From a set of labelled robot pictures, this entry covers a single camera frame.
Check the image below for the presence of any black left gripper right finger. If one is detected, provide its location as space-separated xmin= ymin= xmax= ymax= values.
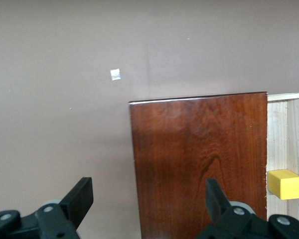
xmin=196 ymin=178 xmax=267 ymax=239

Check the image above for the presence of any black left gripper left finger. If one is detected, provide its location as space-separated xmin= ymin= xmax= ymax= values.
xmin=34 ymin=177 xmax=94 ymax=239

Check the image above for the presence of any yellow block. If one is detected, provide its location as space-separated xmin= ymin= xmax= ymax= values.
xmin=267 ymin=169 xmax=299 ymax=201

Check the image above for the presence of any light wood drawer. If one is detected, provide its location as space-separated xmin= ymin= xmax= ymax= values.
xmin=266 ymin=92 xmax=299 ymax=225

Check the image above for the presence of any dark brown wooden cabinet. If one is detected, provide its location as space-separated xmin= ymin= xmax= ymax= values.
xmin=128 ymin=92 xmax=268 ymax=239

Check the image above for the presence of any brown table cover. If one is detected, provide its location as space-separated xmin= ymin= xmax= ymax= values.
xmin=0 ymin=0 xmax=299 ymax=239

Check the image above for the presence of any small square tape patch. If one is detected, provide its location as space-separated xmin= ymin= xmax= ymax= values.
xmin=110 ymin=68 xmax=122 ymax=82

